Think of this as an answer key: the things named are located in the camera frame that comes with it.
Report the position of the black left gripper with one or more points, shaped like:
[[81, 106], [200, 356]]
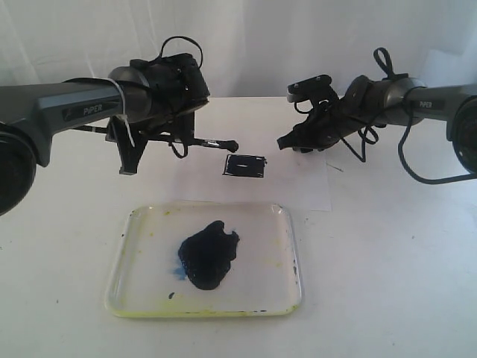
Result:
[[176, 88]]

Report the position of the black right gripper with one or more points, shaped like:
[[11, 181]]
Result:
[[327, 124]]

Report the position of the black paintbrush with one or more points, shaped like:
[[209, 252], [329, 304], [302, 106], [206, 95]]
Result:
[[229, 145]]

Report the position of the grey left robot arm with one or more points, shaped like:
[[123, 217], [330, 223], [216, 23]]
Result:
[[138, 99]]

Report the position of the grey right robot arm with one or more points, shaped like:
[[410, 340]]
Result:
[[367, 105]]

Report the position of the clear plastic paint tray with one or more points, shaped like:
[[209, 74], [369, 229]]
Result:
[[148, 280]]

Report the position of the dark blue paint blob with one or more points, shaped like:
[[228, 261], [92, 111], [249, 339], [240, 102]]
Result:
[[206, 256]]

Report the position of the white zip tie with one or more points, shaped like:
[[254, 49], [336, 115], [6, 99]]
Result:
[[123, 115]]

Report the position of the white paper with square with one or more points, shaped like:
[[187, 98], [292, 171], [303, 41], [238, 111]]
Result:
[[294, 180]]

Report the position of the white backdrop curtain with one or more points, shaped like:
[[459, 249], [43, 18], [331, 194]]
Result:
[[248, 48]]

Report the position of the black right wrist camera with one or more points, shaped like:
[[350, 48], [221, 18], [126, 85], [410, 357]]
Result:
[[315, 89]]

